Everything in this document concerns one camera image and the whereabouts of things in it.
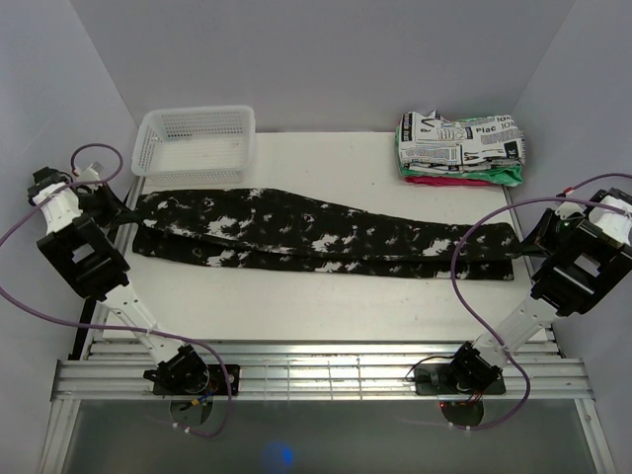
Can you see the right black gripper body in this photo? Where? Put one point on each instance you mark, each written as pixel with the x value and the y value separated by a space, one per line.
pixel 553 230

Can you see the black white patterned trousers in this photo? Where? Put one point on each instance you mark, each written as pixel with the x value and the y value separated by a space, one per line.
pixel 274 230

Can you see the newspaper print folded trousers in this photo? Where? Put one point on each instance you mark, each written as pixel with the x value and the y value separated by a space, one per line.
pixel 433 144

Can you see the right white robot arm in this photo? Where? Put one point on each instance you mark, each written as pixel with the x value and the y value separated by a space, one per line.
pixel 586 251

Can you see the pink folded trousers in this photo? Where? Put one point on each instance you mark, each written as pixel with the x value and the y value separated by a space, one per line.
pixel 443 181

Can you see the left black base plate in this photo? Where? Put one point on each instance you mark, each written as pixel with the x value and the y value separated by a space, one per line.
pixel 214 383

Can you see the aluminium frame rail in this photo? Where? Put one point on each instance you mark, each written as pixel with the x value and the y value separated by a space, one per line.
pixel 113 370

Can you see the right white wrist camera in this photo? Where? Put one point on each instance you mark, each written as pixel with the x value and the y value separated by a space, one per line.
pixel 573 206

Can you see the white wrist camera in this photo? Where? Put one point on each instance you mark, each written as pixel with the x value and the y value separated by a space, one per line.
pixel 90 176
pixel 573 206

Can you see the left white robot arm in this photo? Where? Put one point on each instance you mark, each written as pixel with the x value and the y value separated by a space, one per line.
pixel 77 245

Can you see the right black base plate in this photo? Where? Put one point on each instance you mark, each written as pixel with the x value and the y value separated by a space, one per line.
pixel 442 379

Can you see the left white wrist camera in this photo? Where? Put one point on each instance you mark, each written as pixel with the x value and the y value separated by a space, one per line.
pixel 90 176

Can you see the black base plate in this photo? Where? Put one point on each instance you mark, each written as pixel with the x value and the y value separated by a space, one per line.
pixel 442 379
pixel 214 383

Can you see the white plastic basket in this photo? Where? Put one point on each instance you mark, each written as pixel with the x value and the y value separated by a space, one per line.
pixel 195 146

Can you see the green folded trousers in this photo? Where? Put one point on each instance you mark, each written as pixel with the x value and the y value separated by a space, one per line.
pixel 508 177

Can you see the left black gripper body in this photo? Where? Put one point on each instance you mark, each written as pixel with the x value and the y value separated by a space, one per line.
pixel 99 205

